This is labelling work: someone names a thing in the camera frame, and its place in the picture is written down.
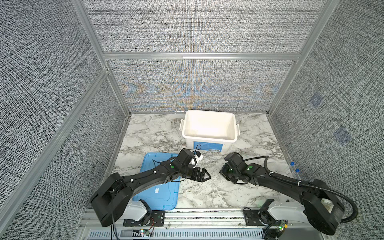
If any blue capped test tube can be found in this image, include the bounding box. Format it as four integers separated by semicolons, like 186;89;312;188
294;169;301;180
289;162;296;178

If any aluminium mounting rail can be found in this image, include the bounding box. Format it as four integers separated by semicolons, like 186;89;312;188
77;207;334;240

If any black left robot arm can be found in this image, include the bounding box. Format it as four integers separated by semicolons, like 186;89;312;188
90;155;211;227

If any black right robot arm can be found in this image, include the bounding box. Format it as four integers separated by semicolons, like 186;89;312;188
220;153;345;235

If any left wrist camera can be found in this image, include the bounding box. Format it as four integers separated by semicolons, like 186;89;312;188
182;148;204;168

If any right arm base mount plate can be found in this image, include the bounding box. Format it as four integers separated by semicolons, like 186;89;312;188
243;208;264;227

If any blue plastic bin lid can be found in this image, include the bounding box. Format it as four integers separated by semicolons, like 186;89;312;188
131;152;181;211

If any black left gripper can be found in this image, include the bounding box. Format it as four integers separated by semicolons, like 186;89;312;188
179;165;212;182

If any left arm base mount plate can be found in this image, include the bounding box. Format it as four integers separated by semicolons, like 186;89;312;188
123;211;166;228

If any white plastic storage bin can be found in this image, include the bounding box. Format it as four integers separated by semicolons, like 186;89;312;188
180;110;240;153

